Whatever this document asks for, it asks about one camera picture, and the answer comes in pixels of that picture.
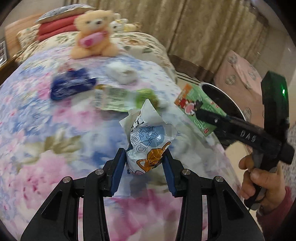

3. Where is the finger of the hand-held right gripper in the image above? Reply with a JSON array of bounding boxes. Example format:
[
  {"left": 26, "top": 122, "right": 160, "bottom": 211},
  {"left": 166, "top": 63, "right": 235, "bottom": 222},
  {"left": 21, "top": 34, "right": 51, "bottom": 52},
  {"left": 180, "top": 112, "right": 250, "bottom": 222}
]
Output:
[
  {"left": 194, "top": 109, "right": 234, "bottom": 130},
  {"left": 214, "top": 128, "right": 236, "bottom": 148}
]

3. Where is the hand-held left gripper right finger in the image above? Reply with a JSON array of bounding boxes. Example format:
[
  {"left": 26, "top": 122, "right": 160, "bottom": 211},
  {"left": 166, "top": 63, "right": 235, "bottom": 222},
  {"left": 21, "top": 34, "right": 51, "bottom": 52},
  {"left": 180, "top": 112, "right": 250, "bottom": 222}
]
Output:
[{"left": 162, "top": 151, "right": 265, "bottom": 241}]

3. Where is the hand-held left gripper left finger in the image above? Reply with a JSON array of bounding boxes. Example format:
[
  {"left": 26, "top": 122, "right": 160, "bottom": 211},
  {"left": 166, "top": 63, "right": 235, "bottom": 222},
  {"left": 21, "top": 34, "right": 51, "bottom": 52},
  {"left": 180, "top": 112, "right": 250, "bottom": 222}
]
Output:
[{"left": 20, "top": 148, "right": 126, "bottom": 241}]

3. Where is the white trash bin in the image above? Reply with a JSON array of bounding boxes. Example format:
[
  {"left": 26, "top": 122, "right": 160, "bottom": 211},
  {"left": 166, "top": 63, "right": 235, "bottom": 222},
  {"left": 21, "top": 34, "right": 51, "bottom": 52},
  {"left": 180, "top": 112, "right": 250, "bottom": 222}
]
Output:
[{"left": 200, "top": 82, "right": 249, "bottom": 149}]

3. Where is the green snack packet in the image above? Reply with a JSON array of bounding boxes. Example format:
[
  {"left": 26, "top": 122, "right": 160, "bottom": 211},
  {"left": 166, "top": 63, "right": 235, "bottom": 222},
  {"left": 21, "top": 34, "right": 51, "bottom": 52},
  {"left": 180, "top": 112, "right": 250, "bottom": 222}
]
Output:
[{"left": 174, "top": 83, "right": 228, "bottom": 137}]

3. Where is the white cartoon clay packet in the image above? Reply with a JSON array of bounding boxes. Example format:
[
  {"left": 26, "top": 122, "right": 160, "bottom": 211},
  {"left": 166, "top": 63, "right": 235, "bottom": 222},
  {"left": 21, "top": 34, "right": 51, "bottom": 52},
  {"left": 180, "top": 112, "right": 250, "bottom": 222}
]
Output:
[{"left": 119, "top": 99, "right": 178, "bottom": 176}]

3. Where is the green spout pouch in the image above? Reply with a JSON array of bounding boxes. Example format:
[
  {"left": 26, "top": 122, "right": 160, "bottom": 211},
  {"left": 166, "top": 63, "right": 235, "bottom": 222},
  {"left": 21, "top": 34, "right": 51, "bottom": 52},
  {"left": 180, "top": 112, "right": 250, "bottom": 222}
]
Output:
[{"left": 94, "top": 84, "right": 168, "bottom": 112}]

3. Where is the blue snack wrapper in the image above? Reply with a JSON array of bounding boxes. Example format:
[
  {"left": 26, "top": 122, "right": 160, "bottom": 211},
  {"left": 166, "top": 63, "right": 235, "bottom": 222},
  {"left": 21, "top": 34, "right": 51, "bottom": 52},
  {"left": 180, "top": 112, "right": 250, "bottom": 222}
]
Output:
[{"left": 50, "top": 68, "right": 97, "bottom": 101}]

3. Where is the white tissue pack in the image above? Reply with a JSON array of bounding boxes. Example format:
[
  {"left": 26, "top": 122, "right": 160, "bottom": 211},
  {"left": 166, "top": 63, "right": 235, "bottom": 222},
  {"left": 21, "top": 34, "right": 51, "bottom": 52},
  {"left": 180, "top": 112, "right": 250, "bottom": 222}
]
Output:
[{"left": 105, "top": 61, "right": 137, "bottom": 84}]

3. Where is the person's right forearm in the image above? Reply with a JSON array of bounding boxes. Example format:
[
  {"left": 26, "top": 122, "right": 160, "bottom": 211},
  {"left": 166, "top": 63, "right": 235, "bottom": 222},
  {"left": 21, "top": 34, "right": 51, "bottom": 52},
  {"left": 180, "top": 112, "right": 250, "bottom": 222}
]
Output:
[{"left": 255, "top": 186, "right": 296, "bottom": 241}]

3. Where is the person's right hand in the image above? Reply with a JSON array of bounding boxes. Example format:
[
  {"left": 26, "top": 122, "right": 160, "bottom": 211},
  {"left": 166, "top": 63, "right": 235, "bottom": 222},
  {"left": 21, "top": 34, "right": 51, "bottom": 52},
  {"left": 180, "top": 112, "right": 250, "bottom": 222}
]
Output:
[{"left": 238, "top": 154, "right": 287, "bottom": 214}]

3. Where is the pink cloth covered furniture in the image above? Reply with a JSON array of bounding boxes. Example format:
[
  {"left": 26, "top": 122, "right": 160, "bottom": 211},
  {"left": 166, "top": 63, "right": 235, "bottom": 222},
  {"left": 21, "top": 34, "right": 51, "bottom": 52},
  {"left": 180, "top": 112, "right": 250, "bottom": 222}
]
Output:
[{"left": 213, "top": 50, "right": 266, "bottom": 121}]

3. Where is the blue pink floral blanket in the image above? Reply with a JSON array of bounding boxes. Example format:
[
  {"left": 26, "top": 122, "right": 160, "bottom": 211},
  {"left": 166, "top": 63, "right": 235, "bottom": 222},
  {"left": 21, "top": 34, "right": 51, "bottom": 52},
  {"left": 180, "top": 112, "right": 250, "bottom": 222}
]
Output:
[{"left": 0, "top": 44, "right": 245, "bottom": 241}]

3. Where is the beige patterned curtain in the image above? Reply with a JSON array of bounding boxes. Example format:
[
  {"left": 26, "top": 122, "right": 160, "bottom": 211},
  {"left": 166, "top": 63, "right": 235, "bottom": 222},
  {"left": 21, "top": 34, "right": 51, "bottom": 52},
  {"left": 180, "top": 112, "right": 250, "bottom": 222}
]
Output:
[
  {"left": 166, "top": 0, "right": 270, "bottom": 81},
  {"left": 91, "top": 0, "right": 188, "bottom": 56}
]

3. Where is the cream floral bedspread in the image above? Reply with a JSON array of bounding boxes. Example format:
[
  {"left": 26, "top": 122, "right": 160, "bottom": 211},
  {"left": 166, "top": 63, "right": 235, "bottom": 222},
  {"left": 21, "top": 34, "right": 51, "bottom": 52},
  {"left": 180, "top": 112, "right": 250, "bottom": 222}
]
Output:
[{"left": 14, "top": 30, "right": 178, "bottom": 86}]

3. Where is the yellow plush toy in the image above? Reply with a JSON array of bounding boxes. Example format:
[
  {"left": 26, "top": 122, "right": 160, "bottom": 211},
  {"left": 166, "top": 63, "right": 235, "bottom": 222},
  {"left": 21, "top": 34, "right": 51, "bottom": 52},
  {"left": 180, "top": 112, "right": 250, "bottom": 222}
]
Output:
[{"left": 124, "top": 22, "right": 141, "bottom": 32}]

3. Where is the white rabbit plush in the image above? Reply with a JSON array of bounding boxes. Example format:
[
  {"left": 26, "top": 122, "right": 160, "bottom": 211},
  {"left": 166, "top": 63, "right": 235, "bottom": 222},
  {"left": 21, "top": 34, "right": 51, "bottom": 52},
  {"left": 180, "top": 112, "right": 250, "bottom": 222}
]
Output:
[{"left": 110, "top": 13, "right": 129, "bottom": 33}]

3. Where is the beige teddy bear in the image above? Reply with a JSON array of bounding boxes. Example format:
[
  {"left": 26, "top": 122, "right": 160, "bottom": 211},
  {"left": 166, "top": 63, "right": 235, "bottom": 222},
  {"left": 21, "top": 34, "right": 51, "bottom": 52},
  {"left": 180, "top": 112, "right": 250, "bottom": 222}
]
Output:
[{"left": 70, "top": 10, "right": 119, "bottom": 59}]

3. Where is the wooden nightstand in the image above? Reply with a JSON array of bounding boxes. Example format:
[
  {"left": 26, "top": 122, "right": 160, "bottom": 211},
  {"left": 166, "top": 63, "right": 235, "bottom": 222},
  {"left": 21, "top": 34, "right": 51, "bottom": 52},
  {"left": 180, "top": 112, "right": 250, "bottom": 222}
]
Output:
[{"left": 0, "top": 57, "right": 20, "bottom": 84}]

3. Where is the red folded blanket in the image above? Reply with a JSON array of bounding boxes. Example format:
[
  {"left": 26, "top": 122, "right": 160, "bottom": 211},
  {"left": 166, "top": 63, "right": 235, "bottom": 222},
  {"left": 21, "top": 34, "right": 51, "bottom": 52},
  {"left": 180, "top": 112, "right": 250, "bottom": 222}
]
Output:
[{"left": 37, "top": 15, "right": 80, "bottom": 42}]

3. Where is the floral pillow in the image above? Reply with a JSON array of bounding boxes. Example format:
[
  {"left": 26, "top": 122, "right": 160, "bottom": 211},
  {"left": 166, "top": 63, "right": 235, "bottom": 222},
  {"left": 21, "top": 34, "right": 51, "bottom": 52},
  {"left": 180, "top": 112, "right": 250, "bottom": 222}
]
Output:
[{"left": 17, "top": 23, "right": 41, "bottom": 48}]

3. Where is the blue patterned pillow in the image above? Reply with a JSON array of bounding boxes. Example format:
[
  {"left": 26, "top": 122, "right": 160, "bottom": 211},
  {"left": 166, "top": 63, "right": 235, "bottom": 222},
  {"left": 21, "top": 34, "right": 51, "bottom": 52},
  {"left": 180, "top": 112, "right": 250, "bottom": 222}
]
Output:
[{"left": 36, "top": 4, "right": 96, "bottom": 25}]

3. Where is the wooden headboard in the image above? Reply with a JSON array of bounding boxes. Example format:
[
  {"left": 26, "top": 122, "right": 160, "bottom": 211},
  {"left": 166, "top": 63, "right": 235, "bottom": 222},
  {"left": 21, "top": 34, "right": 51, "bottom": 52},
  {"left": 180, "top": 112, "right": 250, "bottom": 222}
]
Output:
[{"left": 5, "top": 19, "right": 38, "bottom": 58}]

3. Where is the photo grid frame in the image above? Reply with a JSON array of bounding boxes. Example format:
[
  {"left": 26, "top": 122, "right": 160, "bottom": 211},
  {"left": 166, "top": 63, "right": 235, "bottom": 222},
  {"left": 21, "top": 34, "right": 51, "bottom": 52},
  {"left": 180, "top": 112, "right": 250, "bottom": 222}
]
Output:
[{"left": 0, "top": 38, "right": 7, "bottom": 67}]

